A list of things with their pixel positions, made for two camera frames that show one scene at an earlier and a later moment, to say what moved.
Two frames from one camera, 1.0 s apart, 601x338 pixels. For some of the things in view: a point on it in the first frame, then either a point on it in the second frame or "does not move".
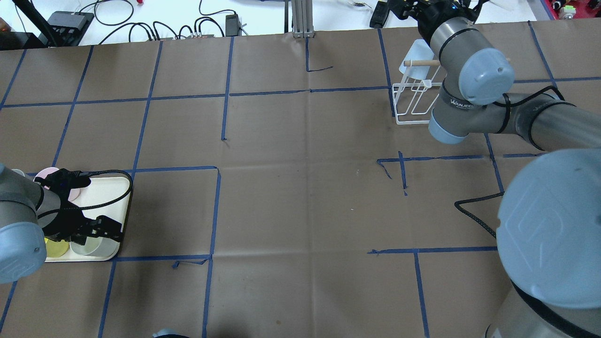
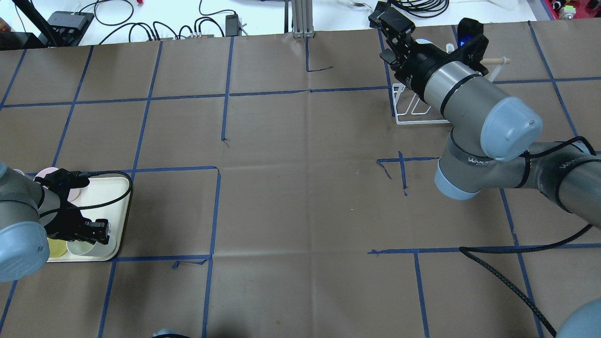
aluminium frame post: (302, 19) does not move
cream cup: (100, 247) does not move
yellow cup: (56, 249) does not move
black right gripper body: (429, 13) → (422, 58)
